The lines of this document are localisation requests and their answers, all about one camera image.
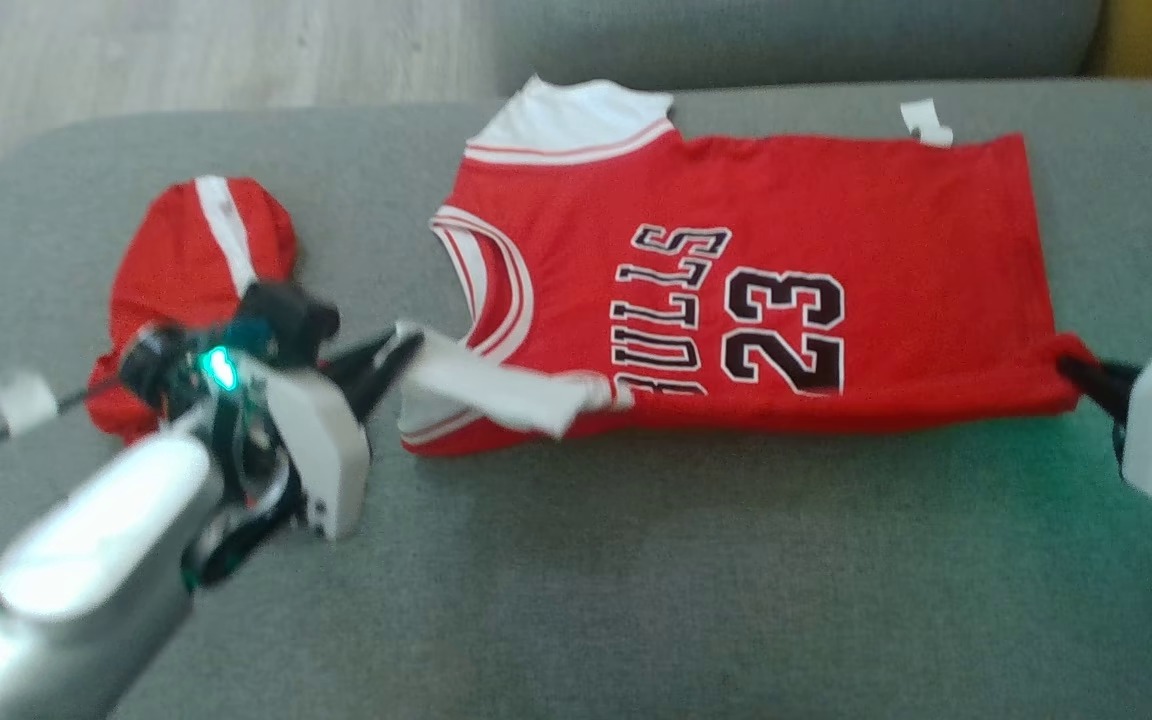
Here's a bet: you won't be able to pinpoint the grey fabric sofa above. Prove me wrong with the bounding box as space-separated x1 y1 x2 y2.
491 0 1107 93

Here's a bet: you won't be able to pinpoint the red Bulls basketball jersey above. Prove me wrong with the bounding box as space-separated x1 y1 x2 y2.
398 75 1099 459

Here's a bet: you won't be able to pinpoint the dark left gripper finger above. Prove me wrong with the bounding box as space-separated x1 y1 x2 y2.
345 334 428 420
320 327 408 387

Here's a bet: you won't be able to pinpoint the white tape cable tag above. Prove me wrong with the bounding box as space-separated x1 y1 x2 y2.
0 372 60 437

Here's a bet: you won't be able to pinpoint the red white-striped basketball shorts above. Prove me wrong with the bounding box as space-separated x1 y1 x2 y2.
86 175 299 446

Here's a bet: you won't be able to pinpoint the grey fabric ottoman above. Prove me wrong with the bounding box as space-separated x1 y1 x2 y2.
0 80 1152 720

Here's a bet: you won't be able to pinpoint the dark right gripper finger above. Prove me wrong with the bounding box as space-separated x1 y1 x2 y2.
1057 357 1143 392
1085 387 1138 427

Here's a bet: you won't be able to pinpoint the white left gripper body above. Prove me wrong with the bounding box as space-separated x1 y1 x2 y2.
261 364 373 544

